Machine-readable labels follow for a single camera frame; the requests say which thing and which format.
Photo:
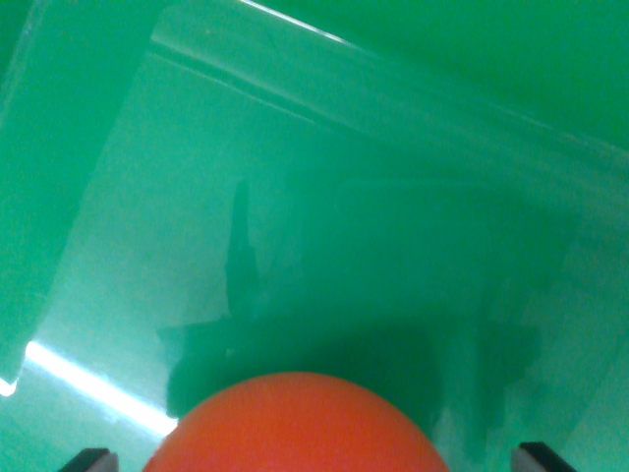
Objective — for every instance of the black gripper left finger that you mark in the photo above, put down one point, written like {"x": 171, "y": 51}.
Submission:
{"x": 96, "y": 462}

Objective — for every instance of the orange round fruit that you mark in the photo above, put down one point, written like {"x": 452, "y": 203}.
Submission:
{"x": 295, "y": 432}

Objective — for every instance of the green plastic bin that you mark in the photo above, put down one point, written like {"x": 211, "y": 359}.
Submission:
{"x": 344, "y": 196}

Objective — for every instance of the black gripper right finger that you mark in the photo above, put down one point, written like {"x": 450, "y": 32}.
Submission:
{"x": 535, "y": 460}

